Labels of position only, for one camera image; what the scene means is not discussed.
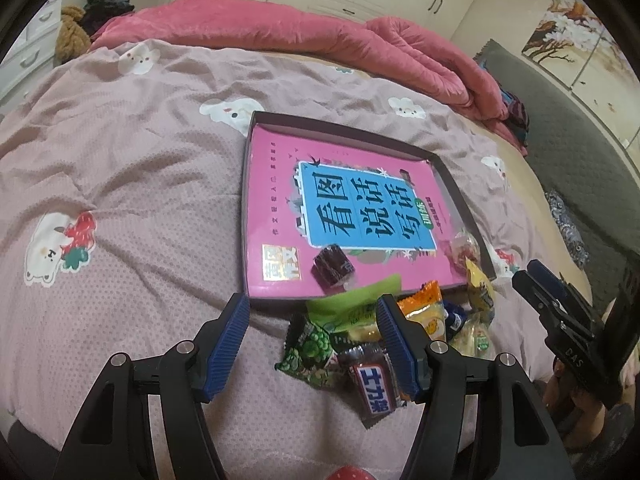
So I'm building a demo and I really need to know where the green printed candy packet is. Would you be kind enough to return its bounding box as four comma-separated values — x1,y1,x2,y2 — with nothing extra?
275,312,343,388

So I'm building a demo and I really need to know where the blue cookie packet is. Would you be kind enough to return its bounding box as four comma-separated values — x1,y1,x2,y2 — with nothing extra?
442,300,471,343

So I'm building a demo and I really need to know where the colourful striped garment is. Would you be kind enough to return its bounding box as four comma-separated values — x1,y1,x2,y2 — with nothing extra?
500,87,533,151

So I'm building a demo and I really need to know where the light green snack packet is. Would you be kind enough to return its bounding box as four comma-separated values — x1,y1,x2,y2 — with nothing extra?
305,274,403,333

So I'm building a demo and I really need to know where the yellow snack packet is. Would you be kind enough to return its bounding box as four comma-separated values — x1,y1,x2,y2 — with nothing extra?
464,257,497,313

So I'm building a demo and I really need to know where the brown plush toy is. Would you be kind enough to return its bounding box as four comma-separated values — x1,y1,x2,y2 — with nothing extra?
55,6,91,61

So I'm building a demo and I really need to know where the tree wall painting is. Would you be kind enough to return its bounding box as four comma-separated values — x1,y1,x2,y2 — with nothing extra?
520,0,640,148

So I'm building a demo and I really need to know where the printed pink bedsheet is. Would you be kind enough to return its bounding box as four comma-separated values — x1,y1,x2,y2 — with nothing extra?
0,40,596,480

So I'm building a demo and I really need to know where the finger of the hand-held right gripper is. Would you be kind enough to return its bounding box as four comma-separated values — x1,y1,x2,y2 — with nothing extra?
511,270,593,346
526,259,603,321

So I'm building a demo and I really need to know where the dark cardboard tray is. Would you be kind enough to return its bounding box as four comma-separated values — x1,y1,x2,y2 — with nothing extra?
241,110,498,313

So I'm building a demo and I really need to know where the pale rice cracker packet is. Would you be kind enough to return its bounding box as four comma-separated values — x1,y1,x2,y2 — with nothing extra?
450,312,496,361

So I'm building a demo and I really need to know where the grey padded headboard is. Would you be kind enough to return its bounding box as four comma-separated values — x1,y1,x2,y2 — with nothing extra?
475,39,640,281

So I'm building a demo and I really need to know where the pink picture book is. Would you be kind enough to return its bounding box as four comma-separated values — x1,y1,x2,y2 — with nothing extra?
248,125,471,298

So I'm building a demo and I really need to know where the dark purple wrapped candy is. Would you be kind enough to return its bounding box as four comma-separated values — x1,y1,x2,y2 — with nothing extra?
310,244,358,288

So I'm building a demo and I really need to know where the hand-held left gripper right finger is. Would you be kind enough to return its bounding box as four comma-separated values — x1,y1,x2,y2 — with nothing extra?
375,294,576,480

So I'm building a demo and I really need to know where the pink quilt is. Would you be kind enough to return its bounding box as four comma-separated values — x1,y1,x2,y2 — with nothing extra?
90,0,531,156

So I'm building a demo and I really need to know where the person's right hand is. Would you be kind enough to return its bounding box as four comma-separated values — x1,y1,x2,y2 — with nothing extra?
544,367,621,461

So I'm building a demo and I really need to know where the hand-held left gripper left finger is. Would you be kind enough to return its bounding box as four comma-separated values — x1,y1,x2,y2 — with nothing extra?
55,292,251,480

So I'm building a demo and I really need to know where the dark clothes pile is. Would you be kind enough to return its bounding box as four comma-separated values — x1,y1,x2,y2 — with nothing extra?
82,0,136,33

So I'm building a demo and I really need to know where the orange biscuit stick packet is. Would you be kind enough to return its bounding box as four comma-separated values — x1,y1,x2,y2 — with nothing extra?
397,280,448,346

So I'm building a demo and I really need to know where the brown chocolate bar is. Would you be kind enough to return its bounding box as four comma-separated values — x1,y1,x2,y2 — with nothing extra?
336,342,408,428

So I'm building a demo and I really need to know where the blue patterned cloth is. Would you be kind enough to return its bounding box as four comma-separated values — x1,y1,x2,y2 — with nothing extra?
544,190,591,268

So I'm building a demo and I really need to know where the white drawer chest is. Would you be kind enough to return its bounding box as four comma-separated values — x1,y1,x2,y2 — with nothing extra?
0,0,66,106

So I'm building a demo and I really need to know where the clear wrapped red candy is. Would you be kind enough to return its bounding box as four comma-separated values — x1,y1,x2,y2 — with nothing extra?
447,230,483,273

